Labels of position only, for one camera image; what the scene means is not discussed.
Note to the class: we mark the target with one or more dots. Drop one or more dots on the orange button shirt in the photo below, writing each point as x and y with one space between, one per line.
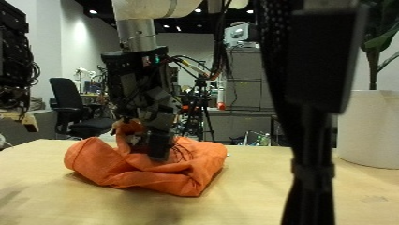
123 168

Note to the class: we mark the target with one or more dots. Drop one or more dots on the wooden desk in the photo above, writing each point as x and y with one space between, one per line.
93 96

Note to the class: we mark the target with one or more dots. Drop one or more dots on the brown cushion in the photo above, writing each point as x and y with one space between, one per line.
35 103

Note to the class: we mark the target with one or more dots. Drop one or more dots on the white lab robot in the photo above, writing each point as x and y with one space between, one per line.
82 73

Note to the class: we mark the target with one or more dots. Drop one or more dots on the black office chair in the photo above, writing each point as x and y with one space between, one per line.
67 100

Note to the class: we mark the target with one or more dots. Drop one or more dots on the small orange ball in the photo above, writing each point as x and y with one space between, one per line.
222 106

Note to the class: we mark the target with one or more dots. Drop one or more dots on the grey sofa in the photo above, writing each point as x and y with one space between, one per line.
45 123

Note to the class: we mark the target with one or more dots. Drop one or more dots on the tall grey drawer cabinet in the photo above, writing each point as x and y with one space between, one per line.
244 78

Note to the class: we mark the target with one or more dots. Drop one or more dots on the low grey cabinet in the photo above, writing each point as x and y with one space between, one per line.
236 125

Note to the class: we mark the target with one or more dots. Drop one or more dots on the grey box monitor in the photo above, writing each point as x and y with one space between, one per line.
240 33

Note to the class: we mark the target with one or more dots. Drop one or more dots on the green bottles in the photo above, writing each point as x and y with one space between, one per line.
264 140

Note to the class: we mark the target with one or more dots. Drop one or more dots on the dark side table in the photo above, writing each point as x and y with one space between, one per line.
276 128

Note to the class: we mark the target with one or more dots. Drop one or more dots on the white round plant pot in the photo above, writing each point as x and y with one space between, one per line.
367 128

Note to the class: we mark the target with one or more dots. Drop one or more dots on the black camera tripod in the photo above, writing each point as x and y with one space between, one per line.
199 106

